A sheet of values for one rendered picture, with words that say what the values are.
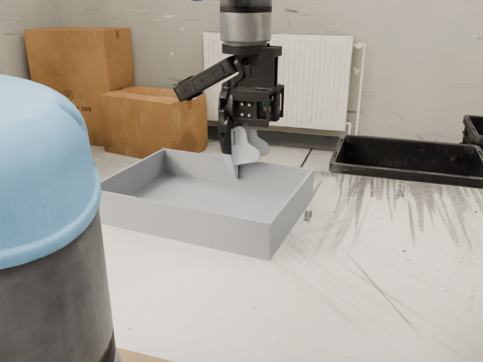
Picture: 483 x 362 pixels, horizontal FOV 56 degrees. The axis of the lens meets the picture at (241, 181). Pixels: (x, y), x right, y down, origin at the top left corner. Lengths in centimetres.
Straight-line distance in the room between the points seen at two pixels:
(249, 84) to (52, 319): 53
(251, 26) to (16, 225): 52
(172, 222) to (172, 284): 10
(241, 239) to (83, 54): 290
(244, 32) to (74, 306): 51
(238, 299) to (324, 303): 9
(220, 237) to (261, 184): 20
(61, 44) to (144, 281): 300
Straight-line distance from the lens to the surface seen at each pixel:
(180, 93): 74
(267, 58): 67
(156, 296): 51
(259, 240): 55
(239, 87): 70
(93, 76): 337
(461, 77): 320
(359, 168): 121
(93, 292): 23
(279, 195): 73
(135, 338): 46
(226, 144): 71
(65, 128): 21
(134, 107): 304
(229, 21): 67
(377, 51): 316
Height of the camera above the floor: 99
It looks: 22 degrees down
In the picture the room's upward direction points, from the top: straight up
